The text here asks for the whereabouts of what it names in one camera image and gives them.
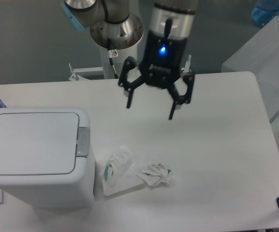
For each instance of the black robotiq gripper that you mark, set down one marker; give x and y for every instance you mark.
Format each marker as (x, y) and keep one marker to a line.
(160, 67)

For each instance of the white push-lid trash can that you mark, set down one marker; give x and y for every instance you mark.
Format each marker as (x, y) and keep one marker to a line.
(46, 156)

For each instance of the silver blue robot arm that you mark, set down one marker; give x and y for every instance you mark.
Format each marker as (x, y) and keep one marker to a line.
(113, 27)

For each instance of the silver levelling bolt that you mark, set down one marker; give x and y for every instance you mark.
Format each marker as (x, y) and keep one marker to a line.
(187, 66)

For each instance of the crumpled white paper wrapper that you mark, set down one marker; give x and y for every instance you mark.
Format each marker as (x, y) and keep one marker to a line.
(155, 174)

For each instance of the clear plastic wrapper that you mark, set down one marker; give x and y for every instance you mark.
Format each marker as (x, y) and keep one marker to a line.
(120, 172)

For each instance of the blue water jug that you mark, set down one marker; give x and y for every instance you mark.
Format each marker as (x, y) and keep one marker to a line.
(264, 11)

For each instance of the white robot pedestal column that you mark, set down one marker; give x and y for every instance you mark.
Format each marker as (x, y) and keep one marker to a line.
(112, 60)

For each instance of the white base frame with bolts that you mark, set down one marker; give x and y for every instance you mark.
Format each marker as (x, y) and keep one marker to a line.
(84, 74)

